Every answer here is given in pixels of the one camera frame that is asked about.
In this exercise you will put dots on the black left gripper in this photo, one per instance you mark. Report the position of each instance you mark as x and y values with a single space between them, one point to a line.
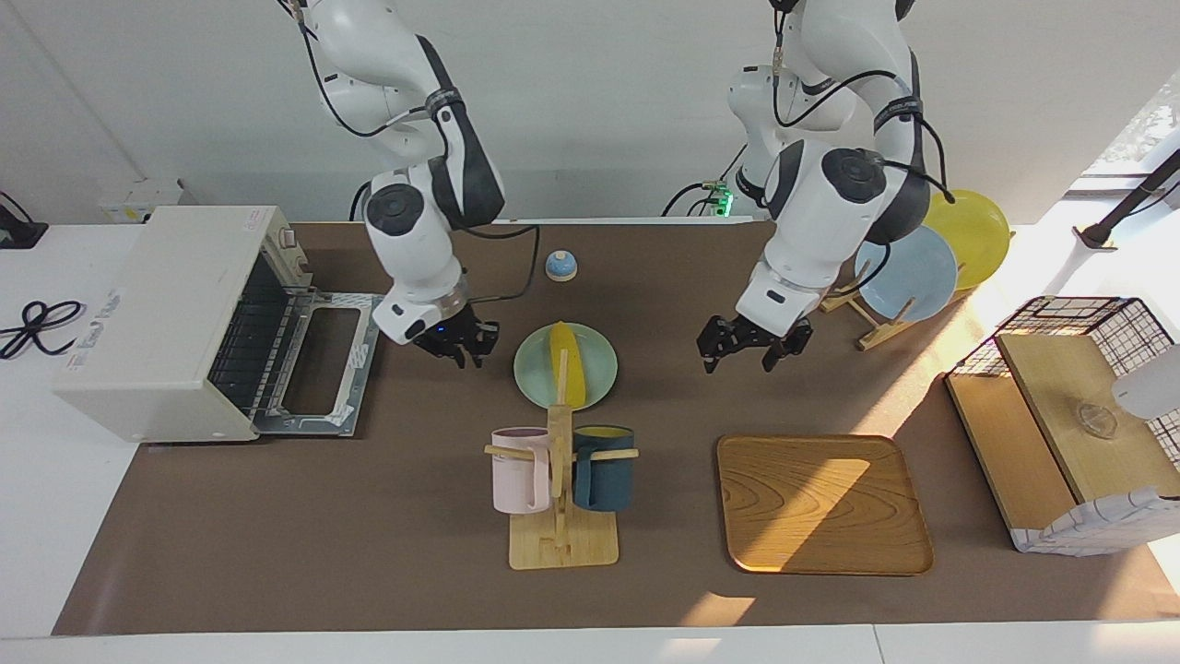
751 334

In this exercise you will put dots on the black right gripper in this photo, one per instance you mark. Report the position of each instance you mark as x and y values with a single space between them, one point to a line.
461 334

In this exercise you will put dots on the pale green plate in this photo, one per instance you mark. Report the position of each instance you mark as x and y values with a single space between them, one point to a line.
535 369

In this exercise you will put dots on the yellow corn cob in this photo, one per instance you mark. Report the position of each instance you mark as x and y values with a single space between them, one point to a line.
573 369

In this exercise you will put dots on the cream toaster oven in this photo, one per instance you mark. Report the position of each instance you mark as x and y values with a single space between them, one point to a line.
157 314

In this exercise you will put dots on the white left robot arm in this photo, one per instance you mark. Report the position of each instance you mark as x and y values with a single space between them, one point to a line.
820 203

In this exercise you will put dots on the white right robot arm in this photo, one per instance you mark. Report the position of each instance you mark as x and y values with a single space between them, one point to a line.
415 240

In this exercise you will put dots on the pink mug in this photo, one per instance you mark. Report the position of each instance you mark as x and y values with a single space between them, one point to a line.
518 475

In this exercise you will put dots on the blue lid with wooden knob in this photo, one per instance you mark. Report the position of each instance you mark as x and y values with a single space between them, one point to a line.
560 266

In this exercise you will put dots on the wooden plate rack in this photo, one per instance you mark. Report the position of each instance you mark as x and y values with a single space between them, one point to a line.
871 330

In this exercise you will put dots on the wooden serving tray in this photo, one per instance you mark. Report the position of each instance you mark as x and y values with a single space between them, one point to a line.
820 507

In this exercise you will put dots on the green lit connector box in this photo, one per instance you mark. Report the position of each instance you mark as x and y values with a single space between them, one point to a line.
719 195

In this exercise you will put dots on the dark teal mug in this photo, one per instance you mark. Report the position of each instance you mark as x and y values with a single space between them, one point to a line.
604 480

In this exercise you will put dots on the light blue plate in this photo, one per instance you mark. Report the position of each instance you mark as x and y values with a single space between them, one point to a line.
913 272

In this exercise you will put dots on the brown table mat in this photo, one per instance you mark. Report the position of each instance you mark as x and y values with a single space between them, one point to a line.
369 535

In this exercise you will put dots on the wooden mug tree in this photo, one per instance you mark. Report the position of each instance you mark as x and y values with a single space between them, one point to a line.
562 544

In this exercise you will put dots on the yellow plate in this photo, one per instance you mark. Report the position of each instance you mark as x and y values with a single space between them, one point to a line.
973 235

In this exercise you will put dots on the wooden board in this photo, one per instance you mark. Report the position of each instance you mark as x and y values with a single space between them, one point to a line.
1005 443

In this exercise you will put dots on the small clear glass dish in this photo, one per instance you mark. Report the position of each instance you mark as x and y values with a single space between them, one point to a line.
1098 420

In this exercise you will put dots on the white power strip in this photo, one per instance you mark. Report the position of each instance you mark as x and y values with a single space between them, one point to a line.
138 198

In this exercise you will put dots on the white checked cloth liner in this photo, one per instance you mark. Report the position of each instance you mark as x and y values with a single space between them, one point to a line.
1097 530

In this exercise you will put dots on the white rounded plastic object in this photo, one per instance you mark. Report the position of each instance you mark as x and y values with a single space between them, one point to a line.
1152 387

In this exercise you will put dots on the black clamp stand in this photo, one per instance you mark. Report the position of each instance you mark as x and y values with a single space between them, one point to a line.
1129 198

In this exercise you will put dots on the black desk clamp base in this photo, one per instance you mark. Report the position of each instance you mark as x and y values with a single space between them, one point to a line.
18 231

